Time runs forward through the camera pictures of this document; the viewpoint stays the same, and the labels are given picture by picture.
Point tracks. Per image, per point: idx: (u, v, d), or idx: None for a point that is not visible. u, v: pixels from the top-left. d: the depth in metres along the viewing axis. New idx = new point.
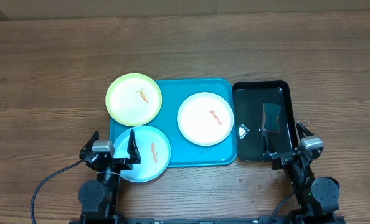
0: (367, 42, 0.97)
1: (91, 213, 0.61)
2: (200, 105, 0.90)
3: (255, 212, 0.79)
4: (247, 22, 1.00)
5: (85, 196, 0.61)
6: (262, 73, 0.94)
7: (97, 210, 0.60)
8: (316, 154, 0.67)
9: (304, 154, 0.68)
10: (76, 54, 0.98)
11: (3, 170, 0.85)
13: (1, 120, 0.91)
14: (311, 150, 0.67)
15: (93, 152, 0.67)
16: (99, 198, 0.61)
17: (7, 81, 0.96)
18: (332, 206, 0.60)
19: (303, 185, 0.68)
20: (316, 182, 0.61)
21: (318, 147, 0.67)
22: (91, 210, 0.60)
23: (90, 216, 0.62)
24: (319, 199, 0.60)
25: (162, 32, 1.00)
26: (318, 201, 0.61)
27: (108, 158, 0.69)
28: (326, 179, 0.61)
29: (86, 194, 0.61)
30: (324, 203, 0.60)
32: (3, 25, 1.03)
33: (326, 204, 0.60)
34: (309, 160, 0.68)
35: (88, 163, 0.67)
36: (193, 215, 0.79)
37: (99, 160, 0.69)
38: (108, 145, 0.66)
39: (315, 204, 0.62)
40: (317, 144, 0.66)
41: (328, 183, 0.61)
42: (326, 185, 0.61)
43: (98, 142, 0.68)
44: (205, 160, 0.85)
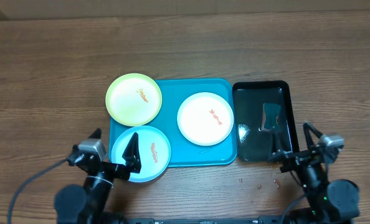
0: (368, 42, 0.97)
1: None
2: (201, 105, 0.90)
3: (255, 213, 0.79)
4: (247, 22, 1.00)
5: (62, 206, 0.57)
6: (262, 73, 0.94)
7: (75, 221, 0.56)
8: (337, 152, 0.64)
9: (327, 151, 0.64)
10: (76, 54, 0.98)
11: (3, 170, 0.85)
13: (1, 120, 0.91)
14: (332, 148, 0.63)
15: (80, 152, 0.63)
16: (79, 207, 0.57)
17: (7, 81, 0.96)
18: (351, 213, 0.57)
19: (317, 189, 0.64)
20: (332, 185, 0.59)
21: (339, 144, 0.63)
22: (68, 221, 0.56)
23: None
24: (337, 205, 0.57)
25: (162, 32, 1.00)
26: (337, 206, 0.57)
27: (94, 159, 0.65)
28: (344, 182, 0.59)
29: (63, 203, 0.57)
30: (342, 209, 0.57)
32: (3, 25, 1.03)
33: (344, 209, 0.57)
34: (332, 158, 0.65)
35: (71, 163, 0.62)
36: (193, 215, 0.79)
37: (85, 161, 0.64)
38: (96, 145, 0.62)
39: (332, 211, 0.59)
40: (338, 142, 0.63)
41: (346, 187, 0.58)
42: (344, 188, 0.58)
43: (86, 140, 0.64)
44: (205, 160, 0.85)
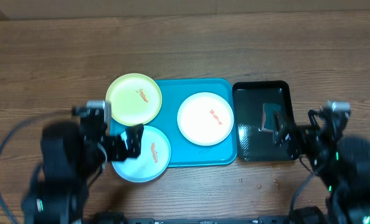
0: (367, 42, 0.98)
1: (57, 165, 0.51)
2: (201, 105, 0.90)
3: (255, 213, 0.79)
4: (247, 22, 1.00)
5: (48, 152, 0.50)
6: (262, 73, 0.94)
7: (61, 145, 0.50)
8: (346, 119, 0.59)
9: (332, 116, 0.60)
10: (76, 54, 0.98)
11: (3, 170, 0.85)
13: (1, 120, 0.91)
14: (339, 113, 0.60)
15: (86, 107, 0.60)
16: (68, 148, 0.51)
17: (7, 81, 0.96)
18: (368, 168, 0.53)
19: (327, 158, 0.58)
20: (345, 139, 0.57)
21: (345, 110, 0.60)
22: (55, 155, 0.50)
23: (54, 173, 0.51)
24: (352, 157, 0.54)
25: (162, 32, 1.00)
26: (353, 159, 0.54)
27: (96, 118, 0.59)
28: (357, 137, 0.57)
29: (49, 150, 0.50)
30: (360, 164, 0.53)
32: (3, 25, 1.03)
33: (362, 165, 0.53)
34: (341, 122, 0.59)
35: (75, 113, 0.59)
36: (193, 215, 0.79)
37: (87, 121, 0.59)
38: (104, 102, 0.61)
39: (349, 167, 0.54)
40: (343, 106, 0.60)
41: (360, 142, 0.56)
42: (357, 143, 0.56)
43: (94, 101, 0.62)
44: (205, 160, 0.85)
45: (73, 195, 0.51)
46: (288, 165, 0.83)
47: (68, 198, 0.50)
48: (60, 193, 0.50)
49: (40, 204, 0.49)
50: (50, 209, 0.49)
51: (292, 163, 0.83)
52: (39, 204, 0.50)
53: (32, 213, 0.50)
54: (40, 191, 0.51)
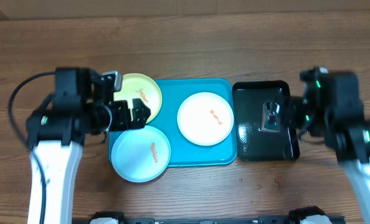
0: (367, 42, 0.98)
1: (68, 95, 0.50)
2: (201, 105, 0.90)
3: (255, 213, 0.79)
4: (247, 22, 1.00)
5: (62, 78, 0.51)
6: (262, 73, 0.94)
7: (75, 74, 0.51)
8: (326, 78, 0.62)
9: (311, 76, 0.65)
10: (76, 54, 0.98)
11: (3, 170, 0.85)
13: (1, 120, 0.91)
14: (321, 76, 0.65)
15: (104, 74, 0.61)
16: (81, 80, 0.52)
17: (7, 81, 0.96)
18: (351, 83, 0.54)
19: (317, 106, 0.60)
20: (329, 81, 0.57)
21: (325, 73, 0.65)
22: (68, 83, 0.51)
23: (62, 99, 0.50)
24: (332, 78, 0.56)
25: (162, 32, 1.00)
26: (331, 79, 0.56)
27: (109, 82, 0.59)
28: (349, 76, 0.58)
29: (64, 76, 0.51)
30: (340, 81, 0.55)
32: (3, 25, 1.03)
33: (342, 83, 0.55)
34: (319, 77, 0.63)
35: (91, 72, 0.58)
36: (193, 215, 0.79)
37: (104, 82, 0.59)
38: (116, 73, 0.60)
39: (333, 88, 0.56)
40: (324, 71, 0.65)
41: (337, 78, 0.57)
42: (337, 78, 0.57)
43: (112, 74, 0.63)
44: (205, 160, 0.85)
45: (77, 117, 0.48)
46: (288, 165, 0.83)
47: (73, 117, 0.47)
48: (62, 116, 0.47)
49: (45, 117, 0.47)
50: (53, 126, 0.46)
51: (292, 163, 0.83)
52: (44, 119, 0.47)
53: (34, 130, 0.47)
54: (46, 111, 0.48)
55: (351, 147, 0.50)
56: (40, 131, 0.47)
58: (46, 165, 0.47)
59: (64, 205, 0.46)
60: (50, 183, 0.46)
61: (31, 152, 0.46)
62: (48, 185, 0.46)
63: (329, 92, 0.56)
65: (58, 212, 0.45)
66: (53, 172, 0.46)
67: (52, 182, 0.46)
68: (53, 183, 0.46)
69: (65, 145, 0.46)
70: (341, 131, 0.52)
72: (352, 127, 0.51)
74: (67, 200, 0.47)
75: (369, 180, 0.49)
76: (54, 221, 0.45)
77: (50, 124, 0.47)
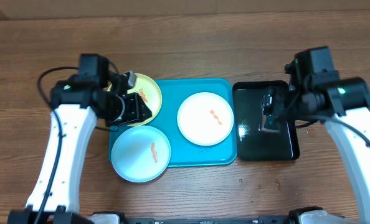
0: (368, 42, 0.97)
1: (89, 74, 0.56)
2: (201, 105, 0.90)
3: (255, 213, 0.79)
4: (247, 22, 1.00)
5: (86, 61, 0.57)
6: (262, 73, 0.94)
7: (96, 59, 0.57)
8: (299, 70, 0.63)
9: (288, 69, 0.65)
10: (76, 54, 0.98)
11: (3, 170, 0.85)
13: (1, 120, 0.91)
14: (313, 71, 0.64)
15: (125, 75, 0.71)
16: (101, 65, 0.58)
17: (7, 81, 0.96)
18: (323, 53, 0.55)
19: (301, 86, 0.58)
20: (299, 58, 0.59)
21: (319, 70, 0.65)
22: (90, 65, 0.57)
23: (84, 78, 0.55)
24: (306, 51, 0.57)
25: (162, 32, 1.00)
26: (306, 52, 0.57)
27: (124, 79, 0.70)
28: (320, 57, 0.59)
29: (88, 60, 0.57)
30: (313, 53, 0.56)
32: (4, 25, 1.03)
33: (316, 54, 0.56)
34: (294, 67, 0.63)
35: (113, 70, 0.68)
36: (193, 215, 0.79)
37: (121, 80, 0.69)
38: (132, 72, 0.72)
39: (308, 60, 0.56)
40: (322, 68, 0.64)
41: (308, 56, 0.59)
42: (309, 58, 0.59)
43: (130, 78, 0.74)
44: (205, 160, 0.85)
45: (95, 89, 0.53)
46: (288, 165, 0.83)
47: (93, 89, 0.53)
48: (82, 87, 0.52)
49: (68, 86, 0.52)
50: (75, 93, 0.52)
51: (292, 163, 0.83)
52: (66, 86, 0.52)
53: (57, 96, 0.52)
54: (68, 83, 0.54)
55: (331, 104, 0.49)
56: (62, 98, 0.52)
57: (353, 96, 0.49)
58: (63, 122, 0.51)
59: (75, 160, 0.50)
60: (66, 135, 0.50)
61: (52, 113, 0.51)
62: (64, 137, 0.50)
63: (306, 65, 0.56)
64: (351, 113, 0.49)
65: (70, 163, 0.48)
66: (70, 128, 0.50)
67: (68, 137, 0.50)
68: (69, 137, 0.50)
69: (83, 108, 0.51)
70: (320, 91, 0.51)
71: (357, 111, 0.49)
72: (329, 85, 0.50)
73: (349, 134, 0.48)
74: (78, 157, 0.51)
75: (346, 130, 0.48)
76: (68, 169, 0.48)
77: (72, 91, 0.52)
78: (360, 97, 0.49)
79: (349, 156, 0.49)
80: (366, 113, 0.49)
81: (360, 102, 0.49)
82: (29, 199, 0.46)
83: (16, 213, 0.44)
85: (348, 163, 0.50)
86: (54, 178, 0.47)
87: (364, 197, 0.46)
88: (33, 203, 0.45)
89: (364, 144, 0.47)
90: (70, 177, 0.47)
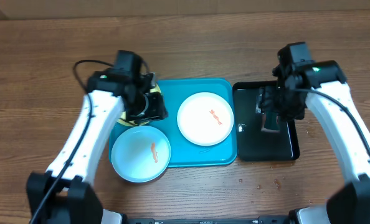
0: (367, 42, 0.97)
1: (123, 70, 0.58)
2: (201, 105, 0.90)
3: (255, 213, 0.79)
4: (247, 22, 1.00)
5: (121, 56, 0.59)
6: (262, 73, 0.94)
7: (132, 56, 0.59)
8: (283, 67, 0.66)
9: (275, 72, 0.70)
10: (76, 54, 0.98)
11: (3, 170, 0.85)
13: (1, 120, 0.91)
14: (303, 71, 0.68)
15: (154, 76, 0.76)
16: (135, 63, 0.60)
17: (7, 81, 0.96)
18: (300, 47, 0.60)
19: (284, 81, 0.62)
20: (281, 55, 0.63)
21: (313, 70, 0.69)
22: (126, 61, 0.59)
23: (118, 72, 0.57)
24: (285, 47, 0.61)
25: (162, 32, 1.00)
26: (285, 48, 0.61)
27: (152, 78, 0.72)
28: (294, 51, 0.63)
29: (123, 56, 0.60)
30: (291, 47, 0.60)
32: (3, 25, 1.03)
33: (293, 48, 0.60)
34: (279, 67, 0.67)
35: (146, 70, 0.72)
36: (193, 215, 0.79)
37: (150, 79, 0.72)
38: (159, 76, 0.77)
39: (287, 54, 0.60)
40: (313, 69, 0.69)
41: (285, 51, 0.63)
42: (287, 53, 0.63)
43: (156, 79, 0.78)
44: (205, 160, 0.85)
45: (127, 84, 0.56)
46: (288, 165, 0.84)
47: (126, 83, 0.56)
48: (116, 79, 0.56)
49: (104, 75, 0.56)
50: (109, 81, 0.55)
51: (292, 163, 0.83)
52: (103, 76, 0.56)
53: (93, 84, 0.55)
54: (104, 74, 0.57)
55: (308, 83, 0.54)
56: (98, 84, 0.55)
57: (325, 73, 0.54)
58: (94, 105, 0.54)
59: (99, 139, 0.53)
60: (94, 117, 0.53)
61: (86, 96, 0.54)
62: (93, 118, 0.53)
63: (286, 58, 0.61)
64: (324, 86, 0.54)
65: (94, 142, 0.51)
66: (100, 111, 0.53)
67: (97, 117, 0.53)
68: (98, 118, 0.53)
69: (114, 96, 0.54)
70: (296, 73, 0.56)
71: (330, 84, 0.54)
72: (304, 67, 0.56)
73: (324, 102, 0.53)
74: (101, 137, 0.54)
75: (321, 98, 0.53)
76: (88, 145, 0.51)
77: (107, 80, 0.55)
78: (332, 74, 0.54)
79: (331, 128, 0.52)
80: (339, 86, 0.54)
81: (332, 77, 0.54)
82: (50, 165, 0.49)
83: (35, 175, 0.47)
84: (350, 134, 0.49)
85: (329, 130, 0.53)
86: (77, 150, 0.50)
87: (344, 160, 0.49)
88: (52, 170, 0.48)
89: (338, 109, 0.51)
90: (91, 153, 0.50)
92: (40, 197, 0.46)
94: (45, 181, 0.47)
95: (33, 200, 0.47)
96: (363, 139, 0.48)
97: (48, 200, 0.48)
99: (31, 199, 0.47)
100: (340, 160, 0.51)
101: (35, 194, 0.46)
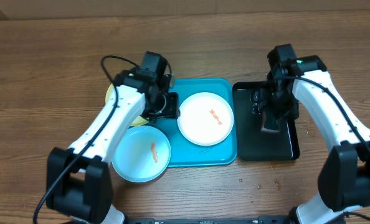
0: (368, 42, 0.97)
1: (147, 71, 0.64)
2: (200, 105, 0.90)
3: (255, 213, 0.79)
4: (247, 22, 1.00)
5: (147, 59, 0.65)
6: (262, 73, 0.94)
7: (158, 59, 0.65)
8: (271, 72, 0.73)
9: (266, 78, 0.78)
10: (75, 54, 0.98)
11: (3, 170, 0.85)
13: (1, 120, 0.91)
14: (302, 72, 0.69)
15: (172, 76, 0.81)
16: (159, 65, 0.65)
17: (7, 81, 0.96)
18: (286, 47, 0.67)
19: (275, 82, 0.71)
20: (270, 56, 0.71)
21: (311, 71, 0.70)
22: (152, 62, 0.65)
23: (144, 72, 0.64)
24: (274, 48, 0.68)
25: (162, 32, 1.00)
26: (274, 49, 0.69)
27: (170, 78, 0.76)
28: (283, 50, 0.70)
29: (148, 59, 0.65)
30: (279, 48, 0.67)
32: (3, 25, 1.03)
33: (282, 49, 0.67)
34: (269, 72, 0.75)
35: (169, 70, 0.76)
36: (193, 215, 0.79)
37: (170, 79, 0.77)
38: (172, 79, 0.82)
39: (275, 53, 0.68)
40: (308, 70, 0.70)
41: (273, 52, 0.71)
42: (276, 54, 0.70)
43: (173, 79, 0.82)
44: (205, 160, 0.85)
45: (150, 84, 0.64)
46: (288, 165, 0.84)
47: (150, 83, 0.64)
48: (141, 79, 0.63)
49: (132, 74, 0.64)
50: (136, 81, 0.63)
51: (292, 163, 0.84)
52: (131, 75, 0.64)
53: (121, 79, 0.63)
54: (132, 73, 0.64)
55: (293, 74, 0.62)
56: (125, 81, 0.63)
57: (307, 65, 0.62)
58: (120, 98, 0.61)
59: (119, 129, 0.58)
60: (119, 107, 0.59)
61: (114, 89, 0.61)
62: (118, 108, 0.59)
63: (275, 56, 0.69)
64: (308, 74, 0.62)
65: (116, 129, 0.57)
66: (124, 103, 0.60)
67: (121, 109, 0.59)
68: (121, 109, 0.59)
69: (139, 93, 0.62)
70: (283, 66, 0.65)
71: (313, 73, 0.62)
72: (290, 61, 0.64)
73: (308, 86, 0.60)
74: (121, 127, 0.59)
75: (306, 83, 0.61)
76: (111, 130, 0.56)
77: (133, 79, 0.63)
78: (313, 65, 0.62)
79: (317, 112, 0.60)
80: (321, 73, 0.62)
81: (314, 67, 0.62)
82: (73, 143, 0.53)
83: (59, 150, 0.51)
84: (332, 112, 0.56)
85: (314, 112, 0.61)
86: (100, 133, 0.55)
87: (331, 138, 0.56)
88: (75, 147, 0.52)
89: (321, 91, 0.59)
90: (111, 137, 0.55)
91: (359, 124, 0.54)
92: (60, 170, 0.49)
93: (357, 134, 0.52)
94: (68, 155, 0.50)
95: (53, 173, 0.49)
96: (342, 112, 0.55)
97: (65, 176, 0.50)
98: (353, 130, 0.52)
99: (51, 172, 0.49)
100: (326, 136, 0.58)
101: (56, 168, 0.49)
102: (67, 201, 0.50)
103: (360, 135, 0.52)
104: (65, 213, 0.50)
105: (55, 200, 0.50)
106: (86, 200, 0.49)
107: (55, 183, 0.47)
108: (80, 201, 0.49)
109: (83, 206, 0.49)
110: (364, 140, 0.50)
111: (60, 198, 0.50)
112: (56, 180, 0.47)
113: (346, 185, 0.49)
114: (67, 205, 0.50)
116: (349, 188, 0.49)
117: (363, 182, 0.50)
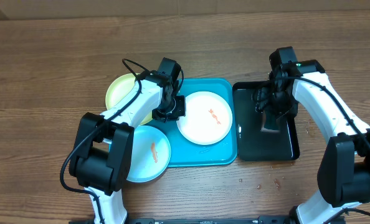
0: (368, 42, 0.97)
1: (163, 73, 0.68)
2: (201, 104, 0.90)
3: (255, 213, 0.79)
4: (247, 22, 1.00)
5: (163, 65, 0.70)
6: (262, 73, 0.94)
7: (174, 65, 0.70)
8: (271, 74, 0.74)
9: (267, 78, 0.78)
10: (75, 54, 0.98)
11: (3, 170, 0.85)
13: (1, 120, 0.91)
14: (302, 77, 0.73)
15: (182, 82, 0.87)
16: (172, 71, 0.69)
17: (7, 81, 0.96)
18: (288, 50, 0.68)
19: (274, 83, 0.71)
20: (271, 59, 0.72)
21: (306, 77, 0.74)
22: (169, 67, 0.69)
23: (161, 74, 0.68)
24: (276, 50, 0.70)
25: (162, 31, 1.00)
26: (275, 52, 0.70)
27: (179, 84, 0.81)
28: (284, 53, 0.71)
29: (164, 66, 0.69)
30: (281, 51, 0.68)
32: (3, 25, 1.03)
33: (284, 53, 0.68)
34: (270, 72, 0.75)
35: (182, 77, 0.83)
36: (193, 215, 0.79)
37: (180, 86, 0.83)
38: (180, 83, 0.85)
39: (277, 56, 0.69)
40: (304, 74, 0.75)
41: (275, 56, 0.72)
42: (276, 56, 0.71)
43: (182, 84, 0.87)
44: (205, 160, 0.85)
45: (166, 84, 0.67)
46: (288, 165, 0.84)
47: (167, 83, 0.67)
48: (160, 77, 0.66)
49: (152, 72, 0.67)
50: (155, 78, 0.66)
51: (292, 163, 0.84)
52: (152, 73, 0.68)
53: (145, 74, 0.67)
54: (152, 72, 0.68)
55: (293, 75, 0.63)
56: (147, 78, 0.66)
57: (306, 68, 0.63)
58: (142, 87, 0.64)
59: (140, 111, 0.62)
60: (141, 94, 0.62)
61: (137, 81, 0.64)
62: (141, 94, 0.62)
63: (276, 60, 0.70)
64: (306, 75, 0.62)
65: (138, 109, 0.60)
66: (147, 91, 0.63)
67: (144, 94, 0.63)
68: (143, 96, 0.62)
69: (159, 86, 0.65)
70: (283, 70, 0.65)
71: (313, 74, 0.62)
72: (290, 65, 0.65)
73: (306, 86, 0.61)
74: (141, 112, 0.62)
75: (304, 83, 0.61)
76: (135, 108, 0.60)
77: (154, 78, 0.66)
78: (312, 68, 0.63)
79: (315, 108, 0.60)
80: (319, 74, 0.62)
81: (313, 70, 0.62)
82: (103, 112, 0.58)
83: (91, 114, 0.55)
84: (329, 107, 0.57)
85: (313, 109, 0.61)
86: (126, 108, 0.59)
87: (329, 133, 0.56)
88: (104, 114, 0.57)
89: (319, 89, 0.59)
90: (136, 112, 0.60)
91: (355, 117, 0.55)
92: (89, 130, 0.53)
93: (354, 126, 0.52)
94: (98, 119, 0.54)
95: (83, 134, 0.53)
96: (339, 107, 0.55)
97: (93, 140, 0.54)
98: (350, 123, 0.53)
99: (80, 132, 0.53)
100: (324, 132, 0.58)
101: (86, 129, 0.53)
102: (88, 165, 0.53)
103: (357, 128, 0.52)
104: (85, 177, 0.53)
105: (79, 162, 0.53)
106: (107, 166, 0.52)
107: (86, 139, 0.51)
108: (101, 167, 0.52)
109: (103, 171, 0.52)
110: (360, 133, 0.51)
111: (82, 161, 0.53)
112: (87, 137, 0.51)
113: (345, 177, 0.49)
114: (88, 168, 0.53)
116: (348, 181, 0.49)
117: (362, 177, 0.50)
